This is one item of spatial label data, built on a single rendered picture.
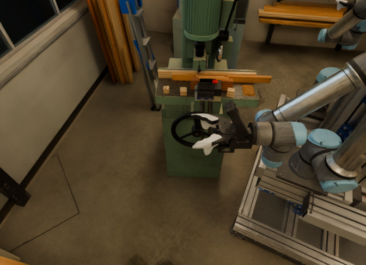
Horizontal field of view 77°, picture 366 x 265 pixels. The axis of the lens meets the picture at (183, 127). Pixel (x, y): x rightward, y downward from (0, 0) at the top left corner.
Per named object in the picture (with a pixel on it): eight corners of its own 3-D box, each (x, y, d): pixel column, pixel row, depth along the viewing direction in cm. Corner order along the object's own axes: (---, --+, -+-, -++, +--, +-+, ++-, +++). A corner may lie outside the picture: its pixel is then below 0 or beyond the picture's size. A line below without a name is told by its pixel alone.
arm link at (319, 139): (321, 143, 108) (335, 124, 98) (333, 168, 99) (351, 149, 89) (295, 143, 108) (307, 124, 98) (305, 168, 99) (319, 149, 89)
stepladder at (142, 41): (147, 111, 256) (112, -6, 170) (152, 96, 272) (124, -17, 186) (161, 111, 253) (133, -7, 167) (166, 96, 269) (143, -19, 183)
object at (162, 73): (158, 77, 145) (157, 71, 141) (158, 76, 146) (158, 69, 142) (254, 80, 143) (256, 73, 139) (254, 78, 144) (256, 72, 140)
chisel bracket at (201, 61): (192, 73, 134) (193, 60, 127) (193, 59, 143) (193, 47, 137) (205, 73, 133) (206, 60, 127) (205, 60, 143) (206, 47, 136)
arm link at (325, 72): (309, 83, 138) (319, 63, 128) (333, 86, 136) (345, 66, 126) (312, 96, 130) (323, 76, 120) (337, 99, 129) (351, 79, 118)
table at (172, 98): (152, 115, 131) (151, 107, 127) (159, 82, 151) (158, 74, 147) (260, 119, 129) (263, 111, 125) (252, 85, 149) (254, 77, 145)
